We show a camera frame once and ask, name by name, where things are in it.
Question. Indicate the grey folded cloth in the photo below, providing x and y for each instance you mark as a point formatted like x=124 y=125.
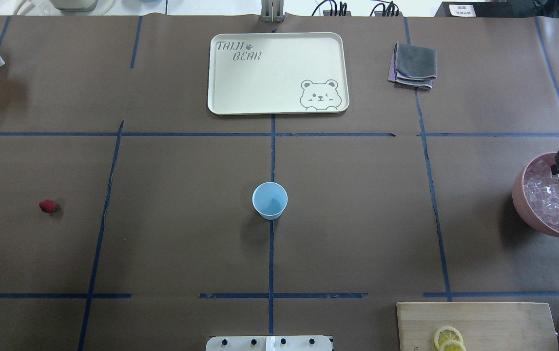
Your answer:
x=417 y=61

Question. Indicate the metal camera post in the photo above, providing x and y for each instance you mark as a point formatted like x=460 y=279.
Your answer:
x=272 y=11

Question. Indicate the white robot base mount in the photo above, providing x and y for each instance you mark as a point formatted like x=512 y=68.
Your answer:
x=271 y=343

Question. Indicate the cream bear serving tray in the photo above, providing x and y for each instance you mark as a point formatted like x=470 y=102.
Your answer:
x=277 y=73

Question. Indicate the pile of ice cubes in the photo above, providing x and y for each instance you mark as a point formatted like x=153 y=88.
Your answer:
x=541 y=190

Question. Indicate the red strawberry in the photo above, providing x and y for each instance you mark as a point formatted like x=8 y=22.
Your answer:
x=48 y=206

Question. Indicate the light blue paper cup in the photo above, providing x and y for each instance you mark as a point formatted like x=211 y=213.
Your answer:
x=270 y=200

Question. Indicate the lemon slice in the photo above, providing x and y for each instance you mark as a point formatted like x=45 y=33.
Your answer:
x=444 y=334
x=452 y=345

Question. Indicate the wooden cutting board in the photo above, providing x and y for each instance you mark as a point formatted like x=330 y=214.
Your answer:
x=490 y=326

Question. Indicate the pink ice bowl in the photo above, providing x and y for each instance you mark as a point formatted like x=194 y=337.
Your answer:
x=522 y=206

